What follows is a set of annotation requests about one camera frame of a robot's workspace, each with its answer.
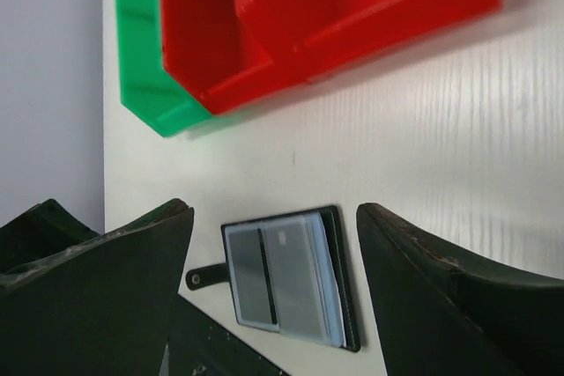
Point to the dark credit card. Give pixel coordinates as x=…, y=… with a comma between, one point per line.
x=296, y=291

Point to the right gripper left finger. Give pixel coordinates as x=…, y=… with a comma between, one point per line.
x=78, y=302

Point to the green plastic bin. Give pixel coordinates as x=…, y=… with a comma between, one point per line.
x=146, y=89

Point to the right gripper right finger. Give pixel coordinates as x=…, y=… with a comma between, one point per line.
x=441, y=309

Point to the silver card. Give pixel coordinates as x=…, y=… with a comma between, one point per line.
x=249, y=278

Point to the black leather card holder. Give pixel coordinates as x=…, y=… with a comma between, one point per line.
x=333, y=276

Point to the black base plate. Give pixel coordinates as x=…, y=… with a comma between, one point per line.
x=198, y=345

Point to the red plastic bin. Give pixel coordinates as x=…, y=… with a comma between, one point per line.
x=213, y=56
x=311, y=37

